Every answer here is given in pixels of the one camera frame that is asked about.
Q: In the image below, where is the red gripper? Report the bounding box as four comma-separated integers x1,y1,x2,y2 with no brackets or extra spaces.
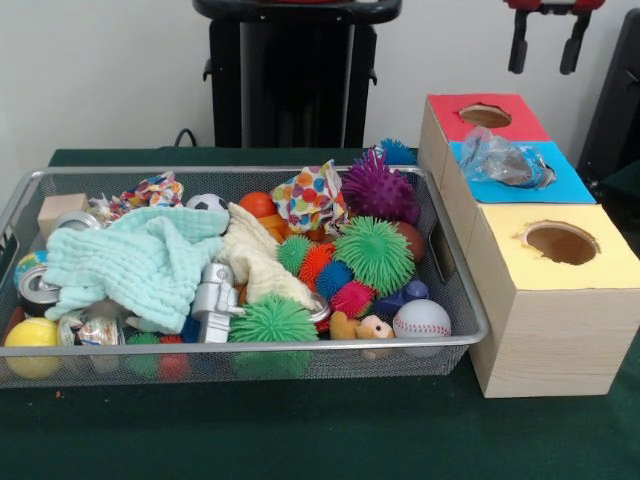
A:
502,0,606,77

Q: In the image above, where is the blue spiky ball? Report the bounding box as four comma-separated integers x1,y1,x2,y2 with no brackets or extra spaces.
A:
372,138,419,169

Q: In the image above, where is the mint green cloth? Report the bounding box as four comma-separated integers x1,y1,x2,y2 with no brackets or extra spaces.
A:
43,205,231,334

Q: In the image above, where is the wooden box with three holes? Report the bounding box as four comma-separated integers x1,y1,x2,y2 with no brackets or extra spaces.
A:
417,92,640,400

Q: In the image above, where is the silver mesh bin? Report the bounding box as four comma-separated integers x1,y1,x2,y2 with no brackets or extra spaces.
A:
0,164,490,389

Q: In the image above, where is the black chair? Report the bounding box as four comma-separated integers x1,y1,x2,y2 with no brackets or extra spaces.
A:
574,7,640,211

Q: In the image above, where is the purple spiky ball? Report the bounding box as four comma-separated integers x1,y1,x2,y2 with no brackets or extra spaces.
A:
340,148,420,225

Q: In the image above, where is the large green spiky ball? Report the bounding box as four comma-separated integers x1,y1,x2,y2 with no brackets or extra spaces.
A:
333,215,417,294

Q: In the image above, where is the white baseball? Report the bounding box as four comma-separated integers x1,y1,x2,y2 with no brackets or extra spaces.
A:
392,298,453,357

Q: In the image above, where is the cream cloth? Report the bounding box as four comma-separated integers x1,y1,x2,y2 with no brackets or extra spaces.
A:
217,202,326,309

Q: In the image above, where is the small soccer ball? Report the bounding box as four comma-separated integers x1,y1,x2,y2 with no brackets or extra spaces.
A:
185,193,230,214

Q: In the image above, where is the silver toy robot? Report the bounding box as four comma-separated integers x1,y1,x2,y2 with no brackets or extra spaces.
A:
191,262,246,344

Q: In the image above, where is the dark green tablecloth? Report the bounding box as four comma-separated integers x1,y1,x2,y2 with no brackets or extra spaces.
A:
0,147,640,480

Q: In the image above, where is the wooden cube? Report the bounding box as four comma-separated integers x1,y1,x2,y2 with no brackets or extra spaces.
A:
38,193,90,237

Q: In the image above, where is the yellow ball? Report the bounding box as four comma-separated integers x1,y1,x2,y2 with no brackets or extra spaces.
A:
3,316,62,379

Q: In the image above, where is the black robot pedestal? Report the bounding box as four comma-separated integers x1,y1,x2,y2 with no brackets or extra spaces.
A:
192,0,404,149

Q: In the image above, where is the black cable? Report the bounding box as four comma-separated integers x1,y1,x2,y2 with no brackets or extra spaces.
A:
173,128,211,149

